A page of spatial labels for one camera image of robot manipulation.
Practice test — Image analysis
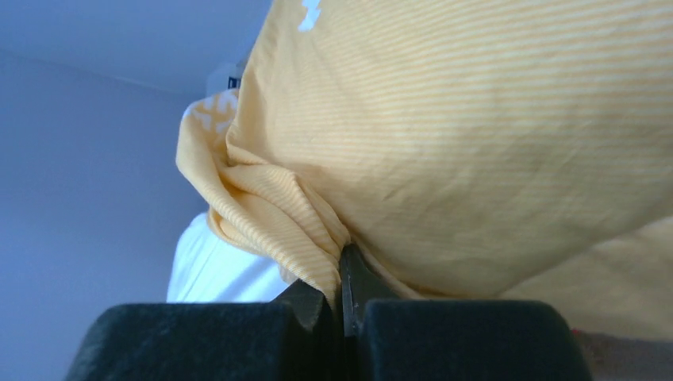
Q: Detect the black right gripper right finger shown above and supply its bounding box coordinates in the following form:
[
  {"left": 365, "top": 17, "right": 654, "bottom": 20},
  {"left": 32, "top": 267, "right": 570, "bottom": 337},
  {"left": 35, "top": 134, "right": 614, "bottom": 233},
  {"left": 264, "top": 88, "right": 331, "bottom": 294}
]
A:
[{"left": 340, "top": 244, "right": 591, "bottom": 381}]

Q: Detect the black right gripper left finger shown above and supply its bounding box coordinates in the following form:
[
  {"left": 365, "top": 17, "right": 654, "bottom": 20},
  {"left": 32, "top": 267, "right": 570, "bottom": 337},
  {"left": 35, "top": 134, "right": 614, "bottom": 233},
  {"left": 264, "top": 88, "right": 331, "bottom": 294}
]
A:
[{"left": 66, "top": 281, "right": 337, "bottom": 381}]

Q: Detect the white pillow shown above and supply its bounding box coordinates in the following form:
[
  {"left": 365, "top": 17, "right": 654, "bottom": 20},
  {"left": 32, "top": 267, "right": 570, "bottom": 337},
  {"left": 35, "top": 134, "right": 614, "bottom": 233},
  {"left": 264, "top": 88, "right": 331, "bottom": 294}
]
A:
[{"left": 166, "top": 213, "right": 288, "bottom": 303}]

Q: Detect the orange Mickey Mouse pillowcase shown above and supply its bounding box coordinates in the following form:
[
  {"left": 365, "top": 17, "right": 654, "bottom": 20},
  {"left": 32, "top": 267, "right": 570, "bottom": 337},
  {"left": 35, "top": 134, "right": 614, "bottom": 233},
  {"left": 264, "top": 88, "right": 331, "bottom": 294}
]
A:
[{"left": 176, "top": 1, "right": 672, "bottom": 341}]

